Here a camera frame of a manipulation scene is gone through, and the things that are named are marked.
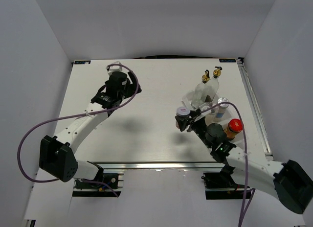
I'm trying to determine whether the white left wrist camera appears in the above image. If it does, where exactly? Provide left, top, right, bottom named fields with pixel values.
left=106, top=61, right=123, bottom=76

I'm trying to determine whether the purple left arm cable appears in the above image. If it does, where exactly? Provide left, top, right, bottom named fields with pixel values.
left=16, top=63, right=140, bottom=197

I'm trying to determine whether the clear round glass oil bottle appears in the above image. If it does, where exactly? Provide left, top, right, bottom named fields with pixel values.
left=191, top=70, right=210, bottom=109

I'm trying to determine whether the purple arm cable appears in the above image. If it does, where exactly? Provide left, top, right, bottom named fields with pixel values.
left=16, top=63, right=140, bottom=197
left=200, top=101, right=256, bottom=227

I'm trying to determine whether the silver lid shaker bottle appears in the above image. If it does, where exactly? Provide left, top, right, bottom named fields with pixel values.
left=215, top=97, right=228, bottom=121

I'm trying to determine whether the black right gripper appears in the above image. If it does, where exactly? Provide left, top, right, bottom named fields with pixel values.
left=175, top=110, right=212, bottom=149

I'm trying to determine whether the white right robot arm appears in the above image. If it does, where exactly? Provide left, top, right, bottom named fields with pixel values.
left=175, top=116, right=313, bottom=214

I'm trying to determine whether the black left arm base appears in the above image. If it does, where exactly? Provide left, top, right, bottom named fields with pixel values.
left=72, top=171, right=124, bottom=198

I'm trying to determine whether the aluminium table right rail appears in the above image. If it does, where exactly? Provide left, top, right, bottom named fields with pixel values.
left=237, top=57, right=274, bottom=160

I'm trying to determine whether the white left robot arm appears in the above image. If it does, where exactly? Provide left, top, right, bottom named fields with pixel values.
left=39, top=71, right=141, bottom=187

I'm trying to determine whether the square glass bottle gold spout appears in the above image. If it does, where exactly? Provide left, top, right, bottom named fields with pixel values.
left=204, top=67, right=223, bottom=102

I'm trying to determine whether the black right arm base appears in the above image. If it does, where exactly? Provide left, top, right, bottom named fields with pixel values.
left=201, top=165, right=244, bottom=200

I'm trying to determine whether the aluminium table front rail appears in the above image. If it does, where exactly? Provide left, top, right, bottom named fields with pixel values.
left=96, top=161, right=224, bottom=170

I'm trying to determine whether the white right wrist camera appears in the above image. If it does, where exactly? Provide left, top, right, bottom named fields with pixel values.
left=193, top=103, right=212, bottom=122

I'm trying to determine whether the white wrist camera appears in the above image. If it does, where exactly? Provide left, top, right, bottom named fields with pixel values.
left=106, top=61, right=123, bottom=76
left=193, top=103, right=212, bottom=122

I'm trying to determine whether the blue sticker on left corner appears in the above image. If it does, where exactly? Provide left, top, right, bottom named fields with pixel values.
left=74, top=60, right=91, bottom=65

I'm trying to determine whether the red cap sauce jar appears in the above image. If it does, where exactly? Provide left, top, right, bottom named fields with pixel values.
left=224, top=118, right=243, bottom=140

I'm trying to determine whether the silver cone cap grinder bottle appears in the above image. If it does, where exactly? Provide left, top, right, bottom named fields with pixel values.
left=201, top=102, right=219, bottom=126

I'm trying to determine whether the small jar with white lid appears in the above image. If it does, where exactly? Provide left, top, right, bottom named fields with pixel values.
left=176, top=106, right=191, bottom=117

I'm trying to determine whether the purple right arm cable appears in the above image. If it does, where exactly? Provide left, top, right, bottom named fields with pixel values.
left=200, top=101, right=256, bottom=227

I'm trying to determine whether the aluminium table rail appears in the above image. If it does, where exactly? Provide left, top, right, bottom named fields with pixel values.
left=96, top=161, right=224, bottom=170
left=237, top=57, right=274, bottom=160

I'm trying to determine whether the white plastic organizer tray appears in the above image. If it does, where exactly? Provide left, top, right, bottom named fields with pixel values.
left=175, top=91, right=247, bottom=151

